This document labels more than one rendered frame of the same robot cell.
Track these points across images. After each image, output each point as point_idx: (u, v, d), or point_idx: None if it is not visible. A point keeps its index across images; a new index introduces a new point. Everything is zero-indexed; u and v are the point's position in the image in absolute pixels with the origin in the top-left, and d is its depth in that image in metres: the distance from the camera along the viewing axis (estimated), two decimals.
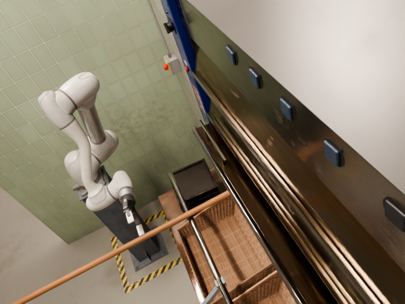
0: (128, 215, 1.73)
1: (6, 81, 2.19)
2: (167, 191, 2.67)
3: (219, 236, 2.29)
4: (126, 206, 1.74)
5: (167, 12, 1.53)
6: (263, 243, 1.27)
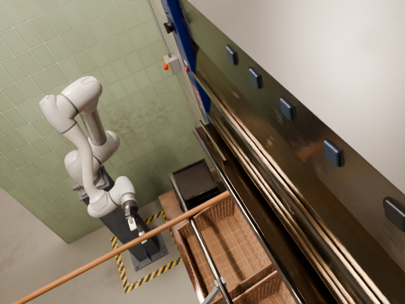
0: (130, 222, 1.69)
1: (6, 81, 2.19)
2: (167, 191, 2.67)
3: (219, 236, 2.29)
4: (129, 213, 1.71)
5: (167, 12, 1.53)
6: (263, 243, 1.27)
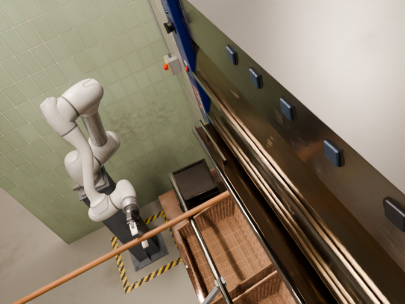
0: (131, 226, 1.67)
1: (6, 81, 2.19)
2: (167, 191, 2.67)
3: (219, 236, 2.29)
4: (130, 218, 1.69)
5: (167, 12, 1.53)
6: (263, 243, 1.27)
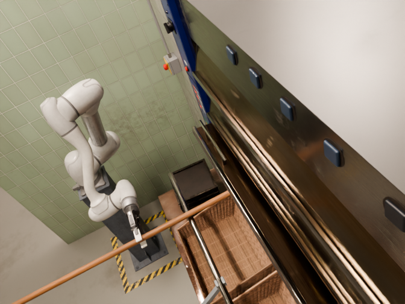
0: (135, 233, 1.68)
1: (6, 81, 2.19)
2: (167, 191, 2.67)
3: (219, 236, 2.29)
4: (134, 225, 1.70)
5: (167, 12, 1.53)
6: (263, 243, 1.27)
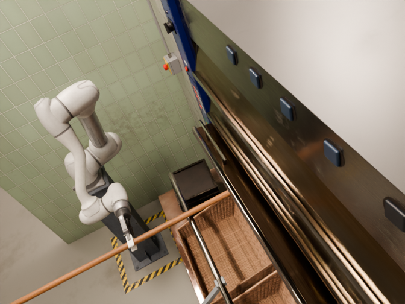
0: (128, 239, 1.68)
1: (6, 81, 2.19)
2: (167, 191, 2.67)
3: (219, 236, 2.29)
4: (127, 230, 1.70)
5: (167, 12, 1.53)
6: (263, 243, 1.27)
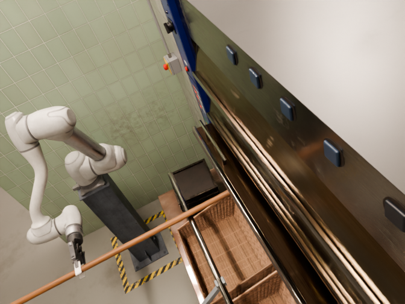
0: (75, 266, 1.66)
1: (6, 81, 2.19)
2: (167, 191, 2.67)
3: (219, 236, 2.29)
4: (75, 257, 1.68)
5: (167, 12, 1.53)
6: (263, 243, 1.27)
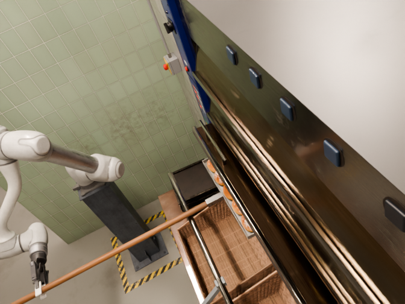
0: (36, 287, 1.65)
1: (6, 81, 2.19)
2: (167, 191, 2.67)
3: (219, 236, 2.29)
4: (35, 278, 1.66)
5: (167, 12, 1.53)
6: (263, 243, 1.27)
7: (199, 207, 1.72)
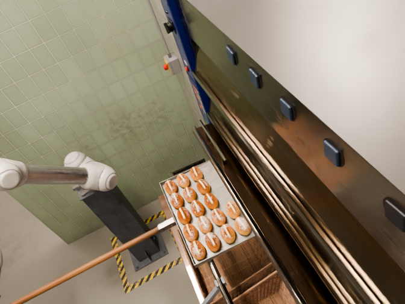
0: None
1: (6, 81, 2.19)
2: None
3: None
4: None
5: (167, 12, 1.53)
6: (263, 243, 1.27)
7: (151, 232, 1.70)
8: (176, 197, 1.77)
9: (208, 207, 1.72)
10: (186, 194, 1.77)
